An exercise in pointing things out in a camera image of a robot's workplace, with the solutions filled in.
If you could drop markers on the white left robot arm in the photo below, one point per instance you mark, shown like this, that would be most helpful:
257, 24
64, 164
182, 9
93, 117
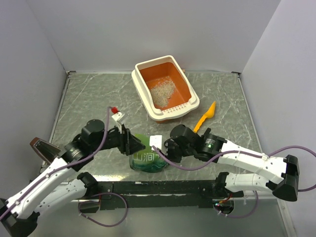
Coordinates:
61, 182

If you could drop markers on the brown black side object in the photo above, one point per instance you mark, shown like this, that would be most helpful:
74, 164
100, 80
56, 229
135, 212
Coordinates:
45, 150

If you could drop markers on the orange and cream litter box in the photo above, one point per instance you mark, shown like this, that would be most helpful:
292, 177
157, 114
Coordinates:
147, 74

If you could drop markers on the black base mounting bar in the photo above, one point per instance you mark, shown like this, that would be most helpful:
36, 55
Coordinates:
147, 194

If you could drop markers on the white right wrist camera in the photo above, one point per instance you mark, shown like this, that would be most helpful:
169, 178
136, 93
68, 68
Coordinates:
156, 141

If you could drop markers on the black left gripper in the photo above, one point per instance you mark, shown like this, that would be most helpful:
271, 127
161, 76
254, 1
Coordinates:
128, 146

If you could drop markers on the black bag clip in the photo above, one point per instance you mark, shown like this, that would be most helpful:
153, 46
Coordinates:
207, 133

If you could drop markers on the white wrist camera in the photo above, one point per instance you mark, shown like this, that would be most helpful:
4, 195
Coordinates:
156, 141
118, 117

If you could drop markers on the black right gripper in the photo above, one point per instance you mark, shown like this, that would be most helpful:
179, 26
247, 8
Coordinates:
168, 142

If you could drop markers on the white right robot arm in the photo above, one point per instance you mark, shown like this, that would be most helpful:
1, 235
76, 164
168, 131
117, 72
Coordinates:
265, 173

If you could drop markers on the green cat litter bag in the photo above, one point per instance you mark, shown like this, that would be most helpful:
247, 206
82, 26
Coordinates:
146, 160

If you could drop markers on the yellow plastic litter scoop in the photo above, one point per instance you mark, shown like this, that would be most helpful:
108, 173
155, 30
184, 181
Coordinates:
207, 115

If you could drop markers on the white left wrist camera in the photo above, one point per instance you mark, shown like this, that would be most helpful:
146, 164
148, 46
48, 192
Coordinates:
118, 117

